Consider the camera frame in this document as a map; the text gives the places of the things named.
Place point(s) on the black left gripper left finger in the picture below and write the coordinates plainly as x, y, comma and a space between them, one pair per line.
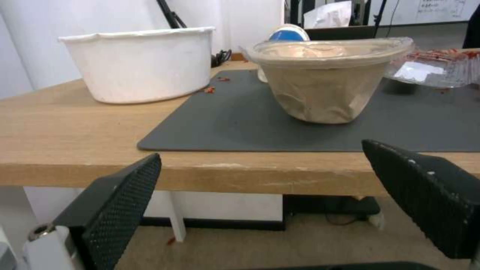
112, 208

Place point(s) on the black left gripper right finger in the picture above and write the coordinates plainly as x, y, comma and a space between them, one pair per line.
423, 194

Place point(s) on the clear plastic takeout box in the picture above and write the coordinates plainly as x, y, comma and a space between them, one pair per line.
438, 69

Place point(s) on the white paper takeout bowl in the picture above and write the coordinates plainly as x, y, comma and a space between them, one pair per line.
144, 64

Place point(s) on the white crumpled paper bag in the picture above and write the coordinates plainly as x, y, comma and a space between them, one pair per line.
328, 15

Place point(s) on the wooden table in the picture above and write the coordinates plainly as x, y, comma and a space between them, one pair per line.
75, 135

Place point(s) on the dark grey table mat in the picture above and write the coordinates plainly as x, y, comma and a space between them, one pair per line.
300, 123

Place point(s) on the brown paper bowl with lid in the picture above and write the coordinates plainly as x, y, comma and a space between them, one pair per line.
326, 78

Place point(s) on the whiteboard with writing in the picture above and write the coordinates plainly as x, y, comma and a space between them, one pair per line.
446, 9

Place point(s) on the black tripod leg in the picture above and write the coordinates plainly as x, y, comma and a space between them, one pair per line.
170, 14

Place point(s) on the white cup with blue print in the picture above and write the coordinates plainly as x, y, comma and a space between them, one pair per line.
288, 33

